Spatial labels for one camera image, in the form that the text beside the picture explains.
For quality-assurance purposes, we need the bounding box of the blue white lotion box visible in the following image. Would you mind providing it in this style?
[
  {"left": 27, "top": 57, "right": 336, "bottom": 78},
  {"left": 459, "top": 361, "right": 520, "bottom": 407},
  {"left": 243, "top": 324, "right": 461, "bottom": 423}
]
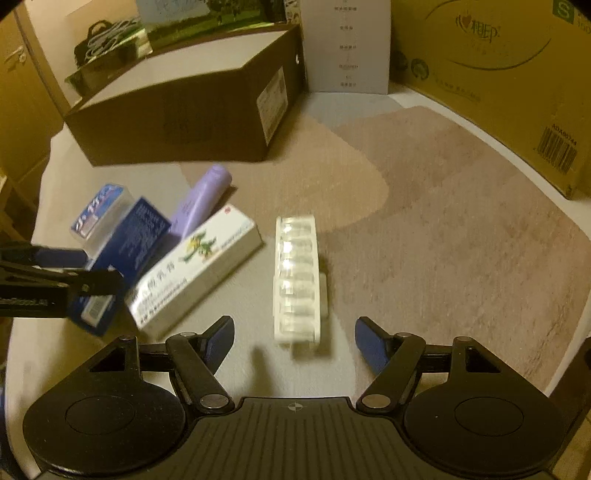
[{"left": 70, "top": 197, "right": 170, "bottom": 336}]

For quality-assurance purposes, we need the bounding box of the white ampoule tray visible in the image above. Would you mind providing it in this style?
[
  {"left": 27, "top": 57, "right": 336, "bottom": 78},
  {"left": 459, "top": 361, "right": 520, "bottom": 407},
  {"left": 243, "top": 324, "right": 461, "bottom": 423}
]
[{"left": 273, "top": 215, "right": 328, "bottom": 345}]

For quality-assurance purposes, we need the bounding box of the blue toothpaste box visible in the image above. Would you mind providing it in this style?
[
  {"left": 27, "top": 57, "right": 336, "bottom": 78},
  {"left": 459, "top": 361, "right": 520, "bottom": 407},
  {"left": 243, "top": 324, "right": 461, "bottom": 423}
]
[{"left": 70, "top": 183, "right": 134, "bottom": 258}]

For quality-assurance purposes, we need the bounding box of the white ointment box green plant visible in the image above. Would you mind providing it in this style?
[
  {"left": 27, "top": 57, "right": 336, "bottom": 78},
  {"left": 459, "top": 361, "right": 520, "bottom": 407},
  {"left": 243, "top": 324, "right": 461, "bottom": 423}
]
[{"left": 126, "top": 204, "right": 263, "bottom": 338}]

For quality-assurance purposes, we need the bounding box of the purple tube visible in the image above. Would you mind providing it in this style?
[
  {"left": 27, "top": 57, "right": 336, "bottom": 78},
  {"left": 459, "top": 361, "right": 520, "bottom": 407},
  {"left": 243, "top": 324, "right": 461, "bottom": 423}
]
[{"left": 169, "top": 164, "right": 232, "bottom": 239}]

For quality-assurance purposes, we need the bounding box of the wooden cabinet door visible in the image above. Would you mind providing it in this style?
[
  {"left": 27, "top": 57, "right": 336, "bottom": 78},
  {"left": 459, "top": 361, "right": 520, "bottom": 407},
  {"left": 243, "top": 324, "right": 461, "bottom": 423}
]
[{"left": 1, "top": 4, "right": 69, "bottom": 181}]

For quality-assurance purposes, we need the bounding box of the upper black food bowl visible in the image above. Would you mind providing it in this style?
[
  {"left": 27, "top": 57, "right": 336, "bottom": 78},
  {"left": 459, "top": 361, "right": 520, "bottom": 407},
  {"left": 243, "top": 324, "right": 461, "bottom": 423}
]
[{"left": 65, "top": 29, "right": 152, "bottom": 97}]

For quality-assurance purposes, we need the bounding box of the brown open shoebox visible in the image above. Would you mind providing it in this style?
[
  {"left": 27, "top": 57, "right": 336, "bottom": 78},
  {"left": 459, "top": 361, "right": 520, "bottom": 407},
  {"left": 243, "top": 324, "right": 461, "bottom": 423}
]
[{"left": 66, "top": 26, "right": 304, "bottom": 166}]

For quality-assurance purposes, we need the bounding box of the large tan cardboard box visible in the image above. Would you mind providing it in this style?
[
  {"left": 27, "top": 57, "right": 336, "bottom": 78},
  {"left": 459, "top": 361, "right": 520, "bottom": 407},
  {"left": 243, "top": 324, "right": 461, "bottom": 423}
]
[{"left": 391, "top": 0, "right": 591, "bottom": 198}]

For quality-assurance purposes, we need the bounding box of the white printed carton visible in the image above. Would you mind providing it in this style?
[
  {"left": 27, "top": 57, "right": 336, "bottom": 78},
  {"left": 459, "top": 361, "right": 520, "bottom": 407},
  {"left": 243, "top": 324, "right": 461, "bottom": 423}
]
[{"left": 301, "top": 0, "right": 392, "bottom": 94}]

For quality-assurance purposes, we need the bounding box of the green pure milk carton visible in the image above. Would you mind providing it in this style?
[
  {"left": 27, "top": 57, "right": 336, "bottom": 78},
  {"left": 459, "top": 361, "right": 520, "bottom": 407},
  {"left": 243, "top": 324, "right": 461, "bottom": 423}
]
[{"left": 136, "top": 0, "right": 286, "bottom": 49}]

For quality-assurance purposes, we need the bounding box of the black bag with cords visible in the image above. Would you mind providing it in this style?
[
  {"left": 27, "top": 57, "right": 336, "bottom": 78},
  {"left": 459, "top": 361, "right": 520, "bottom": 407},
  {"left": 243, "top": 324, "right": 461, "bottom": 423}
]
[{"left": 74, "top": 17, "right": 142, "bottom": 68}]

